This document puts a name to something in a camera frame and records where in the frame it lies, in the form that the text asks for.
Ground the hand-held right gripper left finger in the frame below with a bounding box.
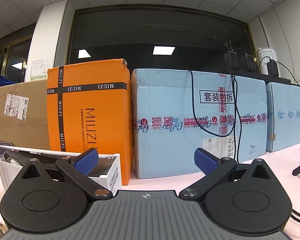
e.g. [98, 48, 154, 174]
[20, 148, 113, 201]

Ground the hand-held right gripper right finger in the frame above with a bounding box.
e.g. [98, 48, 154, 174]
[179, 148, 282, 201]

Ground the white lidded storage box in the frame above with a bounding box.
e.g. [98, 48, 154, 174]
[0, 144, 122, 198]

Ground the pink desktop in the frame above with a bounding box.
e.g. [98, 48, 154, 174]
[0, 140, 300, 240]

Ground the large light blue cardboard box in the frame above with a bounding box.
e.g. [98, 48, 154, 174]
[130, 68, 269, 179]

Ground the orange cardboard box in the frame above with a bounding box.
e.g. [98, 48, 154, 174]
[47, 59, 134, 185]

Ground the brown cardboard box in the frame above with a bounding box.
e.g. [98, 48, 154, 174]
[0, 80, 52, 150]

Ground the dark purple case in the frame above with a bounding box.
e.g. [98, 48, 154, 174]
[0, 141, 15, 161]

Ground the black box with antennas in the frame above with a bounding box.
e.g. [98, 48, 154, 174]
[224, 40, 240, 68]

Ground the black shelf board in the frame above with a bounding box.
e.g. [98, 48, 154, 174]
[230, 69, 292, 85]

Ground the black box device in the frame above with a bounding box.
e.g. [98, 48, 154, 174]
[240, 54, 257, 72]

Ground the black power adapter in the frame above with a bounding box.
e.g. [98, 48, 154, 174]
[266, 59, 280, 77]

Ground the white cylindrical appliance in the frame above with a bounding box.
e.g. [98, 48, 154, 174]
[257, 47, 277, 75]

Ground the gold framed glass door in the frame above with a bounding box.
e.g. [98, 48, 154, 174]
[0, 24, 37, 83]

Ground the dark glass window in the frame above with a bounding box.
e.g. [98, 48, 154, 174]
[67, 5, 257, 72]

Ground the black hanging cable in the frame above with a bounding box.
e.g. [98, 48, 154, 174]
[226, 40, 242, 163]

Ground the black looping cable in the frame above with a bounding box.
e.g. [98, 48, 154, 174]
[187, 69, 237, 137]

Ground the white wall notice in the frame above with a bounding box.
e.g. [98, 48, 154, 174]
[31, 58, 50, 82]

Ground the black adapter cable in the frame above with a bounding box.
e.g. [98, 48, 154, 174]
[257, 57, 300, 99]

